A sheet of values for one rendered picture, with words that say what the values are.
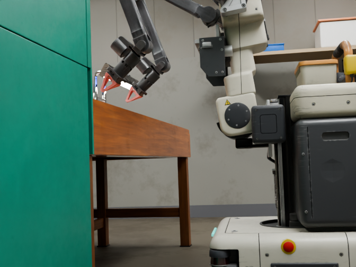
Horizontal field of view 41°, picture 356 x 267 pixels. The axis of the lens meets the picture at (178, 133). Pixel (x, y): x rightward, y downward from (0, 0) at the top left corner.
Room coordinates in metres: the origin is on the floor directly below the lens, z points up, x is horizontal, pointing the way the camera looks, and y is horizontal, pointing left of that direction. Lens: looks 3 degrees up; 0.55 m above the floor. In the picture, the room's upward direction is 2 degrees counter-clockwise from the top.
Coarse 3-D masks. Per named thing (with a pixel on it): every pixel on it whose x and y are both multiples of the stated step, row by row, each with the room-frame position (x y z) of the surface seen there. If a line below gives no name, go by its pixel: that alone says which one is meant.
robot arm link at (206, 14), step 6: (168, 0) 2.26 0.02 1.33; (174, 0) 2.25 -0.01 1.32; (180, 0) 2.25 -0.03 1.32; (186, 0) 2.24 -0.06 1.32; (180, 6) 2.25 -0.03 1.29; (186, 6) 2.24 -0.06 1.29; (192, 6) 2.23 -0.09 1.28; (198, 6) 2.20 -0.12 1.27; (210, 6) 2.19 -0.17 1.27; (192, 12) 2.24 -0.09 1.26; (198, 12) 2.20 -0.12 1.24; (204, 12) 2.20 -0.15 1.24; (210, 12) 2.19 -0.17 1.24; (198, 18) 2.28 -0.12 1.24; (204, 18) 2.20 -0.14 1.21; (210, 18) 2.20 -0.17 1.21; (204, 24) 2.28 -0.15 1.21
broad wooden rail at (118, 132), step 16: (96, 112) 1.58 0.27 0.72; (112, 112) 1.73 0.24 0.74; (128, 112) 1.92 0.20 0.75; (96, 128) 1.58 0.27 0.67; (112, 128) 1.73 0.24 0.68; (128, 128) 1.91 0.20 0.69; (144, 128) 2.14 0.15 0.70; (160, 128) 2.43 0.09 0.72; (176, 128) 2.83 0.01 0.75; (96, 144) 1.57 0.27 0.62; (112, 144) 1.72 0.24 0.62; (128, 144) 1.91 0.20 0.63; (144, 144) 2.13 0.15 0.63; (160, 144) 2.42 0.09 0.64; (176, 144) 2.81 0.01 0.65
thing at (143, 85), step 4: (144, 76) 2.31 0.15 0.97; (140, 80) 2.31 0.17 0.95; (144, 80) 2.30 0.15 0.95; (136, 84) 2.28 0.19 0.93; (140, 84) 2.30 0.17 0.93; (144, 84) 2.30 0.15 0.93; (148, 84) 2.30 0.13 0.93; (152, 84) 2.33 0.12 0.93; (140, 88) 2.29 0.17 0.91; (144, 88) 2.31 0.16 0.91; (140, 92) 2.28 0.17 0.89; (144, 92) 2.32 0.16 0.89
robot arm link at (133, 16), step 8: (120, 0) 1.87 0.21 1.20; (128, 0) 1.86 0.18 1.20; (128, 8) 1.87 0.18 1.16; (136, 8) 1.87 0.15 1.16; (128, 16) 1.87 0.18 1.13; (136, 16) 1.86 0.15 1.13; (136, 24) 1.87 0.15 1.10; (136, 32) 1.86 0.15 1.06; (144, 32) 1.86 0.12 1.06; (136, 40) 1.86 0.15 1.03; (144, 40) 1.86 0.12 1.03; (152, 48) 1.91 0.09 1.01
